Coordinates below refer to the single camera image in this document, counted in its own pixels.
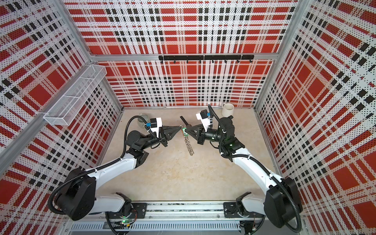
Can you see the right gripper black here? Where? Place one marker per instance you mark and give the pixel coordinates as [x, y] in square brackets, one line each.
[199, 136]

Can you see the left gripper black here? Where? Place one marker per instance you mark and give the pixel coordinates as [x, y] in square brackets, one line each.
[167, 134]

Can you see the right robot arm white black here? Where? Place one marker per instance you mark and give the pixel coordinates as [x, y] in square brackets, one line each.
[281, 203]

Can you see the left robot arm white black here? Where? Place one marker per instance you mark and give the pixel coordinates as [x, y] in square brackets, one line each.
[77, 197]

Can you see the black wrist watch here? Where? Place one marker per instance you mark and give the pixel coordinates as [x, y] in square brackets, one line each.
[184, 121]

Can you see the grey ribbed ceramic cup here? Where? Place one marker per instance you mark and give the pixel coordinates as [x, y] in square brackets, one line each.
[141, 122]

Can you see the white ceramic mug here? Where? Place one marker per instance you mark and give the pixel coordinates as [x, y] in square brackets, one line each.
[227, 109]

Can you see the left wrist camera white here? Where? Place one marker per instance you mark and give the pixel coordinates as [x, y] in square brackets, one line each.
[154, 125]

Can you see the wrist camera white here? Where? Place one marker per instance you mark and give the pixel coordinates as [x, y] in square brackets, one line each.
[204, 117]
[154, 125]

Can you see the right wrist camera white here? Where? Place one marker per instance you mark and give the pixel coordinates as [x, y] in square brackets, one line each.
[204, 117]

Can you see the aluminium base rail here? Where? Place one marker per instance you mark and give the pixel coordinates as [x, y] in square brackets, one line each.
[180, 216]

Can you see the black hook rail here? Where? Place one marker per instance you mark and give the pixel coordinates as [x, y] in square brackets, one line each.
[205, 57]

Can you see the white wire mesh basket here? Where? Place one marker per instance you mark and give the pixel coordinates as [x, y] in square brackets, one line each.
[64, 111]

